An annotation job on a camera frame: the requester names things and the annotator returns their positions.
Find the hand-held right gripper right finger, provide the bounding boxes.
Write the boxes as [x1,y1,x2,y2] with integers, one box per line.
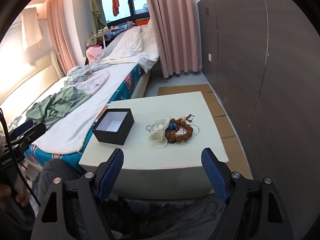
[201,148,294,240]

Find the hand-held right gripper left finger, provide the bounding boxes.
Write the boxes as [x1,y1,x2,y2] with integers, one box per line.
[31,148,124,240]

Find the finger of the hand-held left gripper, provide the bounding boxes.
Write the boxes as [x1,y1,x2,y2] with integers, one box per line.
[9,119,35,137]
[11,123,47,147]

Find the black gift box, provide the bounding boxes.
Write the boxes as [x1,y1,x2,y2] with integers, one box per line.
[92,108,135,146]

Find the silver bangle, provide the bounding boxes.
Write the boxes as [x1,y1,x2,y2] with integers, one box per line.
[182,125,201,137]

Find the brown bead bracelet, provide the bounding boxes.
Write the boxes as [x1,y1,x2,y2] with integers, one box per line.
[165,119,194,144]

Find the white flower hair accessory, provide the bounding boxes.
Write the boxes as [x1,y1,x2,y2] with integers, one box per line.
[149,116,171,149]

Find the person's left hand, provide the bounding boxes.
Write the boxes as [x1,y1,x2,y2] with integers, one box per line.
[0,184,31,207]

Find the green striped cloth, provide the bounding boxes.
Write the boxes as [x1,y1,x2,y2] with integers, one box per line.
[26,85,92,128]

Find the brown cardboard floor sheets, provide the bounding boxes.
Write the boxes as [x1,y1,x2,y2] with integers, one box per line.
[157,83,253,180]

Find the cream padded headboard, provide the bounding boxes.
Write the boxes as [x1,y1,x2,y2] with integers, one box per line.
[0,51,62,103]

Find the white blanket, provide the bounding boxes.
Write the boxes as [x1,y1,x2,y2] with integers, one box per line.
[32,69,137,155]

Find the pale floral garment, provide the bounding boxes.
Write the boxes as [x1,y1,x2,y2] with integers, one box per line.
[66,66,111,96]

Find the white low table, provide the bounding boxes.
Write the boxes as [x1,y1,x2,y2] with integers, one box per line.
[79,91,230,202]

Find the bed with teal sheet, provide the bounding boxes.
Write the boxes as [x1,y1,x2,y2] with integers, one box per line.
[0,50,160,172]

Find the white hanging garment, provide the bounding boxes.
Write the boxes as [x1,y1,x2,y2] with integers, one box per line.
[21,7,44,64]

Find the pink plush cloth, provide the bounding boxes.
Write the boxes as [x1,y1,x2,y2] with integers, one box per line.
[85,46,106,65]

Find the pink curtain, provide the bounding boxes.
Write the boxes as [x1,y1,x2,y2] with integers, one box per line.
[51,0,77,77]
[141,0,202,79]

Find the dark brown wardrobe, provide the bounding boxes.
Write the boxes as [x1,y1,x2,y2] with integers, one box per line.
[197,0,320,240]

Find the white bedside stand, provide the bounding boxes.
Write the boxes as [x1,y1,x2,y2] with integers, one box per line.
[96,26,118,48]

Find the white duvet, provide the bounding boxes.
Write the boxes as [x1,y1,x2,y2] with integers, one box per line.
[101,25,160,73]

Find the green hanging cloth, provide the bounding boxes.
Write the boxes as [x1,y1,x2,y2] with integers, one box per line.
[89,0,107,34]

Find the window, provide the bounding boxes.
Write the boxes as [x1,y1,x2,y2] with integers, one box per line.
[98,0,151,29]

